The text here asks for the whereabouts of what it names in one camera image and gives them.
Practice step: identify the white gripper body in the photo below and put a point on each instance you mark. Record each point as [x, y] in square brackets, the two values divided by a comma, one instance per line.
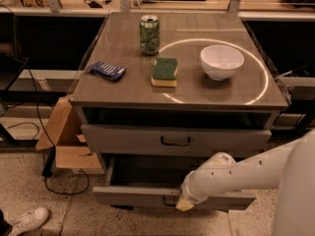
[188, 193]

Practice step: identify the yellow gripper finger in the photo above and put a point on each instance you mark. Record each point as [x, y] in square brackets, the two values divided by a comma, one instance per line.
[183, 204]

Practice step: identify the grey drawer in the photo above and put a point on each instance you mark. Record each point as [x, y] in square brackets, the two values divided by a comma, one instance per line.
[134, 180]
[174, 141]

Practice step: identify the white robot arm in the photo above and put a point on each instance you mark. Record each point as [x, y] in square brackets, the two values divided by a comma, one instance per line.
[290, 169]

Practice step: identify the grey drawer cabinet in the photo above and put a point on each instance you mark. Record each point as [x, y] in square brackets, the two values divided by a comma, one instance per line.
[248, 100]

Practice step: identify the grey top drawer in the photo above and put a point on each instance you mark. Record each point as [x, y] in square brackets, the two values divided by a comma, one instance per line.
[174, 141]

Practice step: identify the green yellow sponge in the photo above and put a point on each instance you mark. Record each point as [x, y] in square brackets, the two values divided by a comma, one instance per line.
[164, 73]

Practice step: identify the white bowl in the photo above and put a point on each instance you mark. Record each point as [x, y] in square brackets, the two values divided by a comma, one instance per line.
[220, 62]

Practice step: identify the cardboard box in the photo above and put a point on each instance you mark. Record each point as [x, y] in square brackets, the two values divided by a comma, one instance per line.
[63, 133]

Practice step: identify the white sneaker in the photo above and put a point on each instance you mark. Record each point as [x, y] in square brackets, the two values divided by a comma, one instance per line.
[26, 222]

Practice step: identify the green soda can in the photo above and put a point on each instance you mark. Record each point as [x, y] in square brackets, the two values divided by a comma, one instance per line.
[149, 34]

